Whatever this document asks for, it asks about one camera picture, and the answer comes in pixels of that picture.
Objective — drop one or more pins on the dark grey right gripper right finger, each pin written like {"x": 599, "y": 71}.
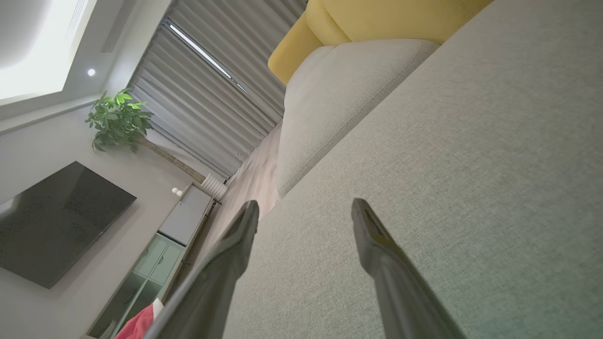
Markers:
{"x": 400, "y": 292}

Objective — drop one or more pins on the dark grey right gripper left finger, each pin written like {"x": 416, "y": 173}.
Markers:
{"x": 221, "y": 282}

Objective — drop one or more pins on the red and white jersey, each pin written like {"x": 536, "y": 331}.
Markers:
{"x": 139, "y": 325}

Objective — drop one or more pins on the grey and green tv cabinet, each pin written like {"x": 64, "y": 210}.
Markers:
{"x": 183, "y": 221}

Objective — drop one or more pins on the white ribbed plant pot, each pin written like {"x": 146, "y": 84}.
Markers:
{"x": 215, "y": 187}

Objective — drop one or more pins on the small white ornament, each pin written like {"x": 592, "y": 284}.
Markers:
{"x": 177, "y": 191}

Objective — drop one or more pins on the black flat screen television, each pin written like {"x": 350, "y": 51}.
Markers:
{"x": 61, "y": 221}

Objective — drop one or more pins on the grey pleated curtain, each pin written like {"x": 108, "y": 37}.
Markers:
{"x": 198, "y": 108}

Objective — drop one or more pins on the green leafy house plant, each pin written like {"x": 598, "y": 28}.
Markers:
{"x": 118, "y": 120}

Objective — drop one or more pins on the small grey sofa cushion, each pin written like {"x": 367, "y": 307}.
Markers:
{"x": 339, "y": 103}

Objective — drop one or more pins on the yellow sofa section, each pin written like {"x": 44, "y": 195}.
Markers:
{"x": 377, "y": 19}

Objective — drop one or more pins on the white ceiling air vent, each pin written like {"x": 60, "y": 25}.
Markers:
{"x": 77, "y": 16}

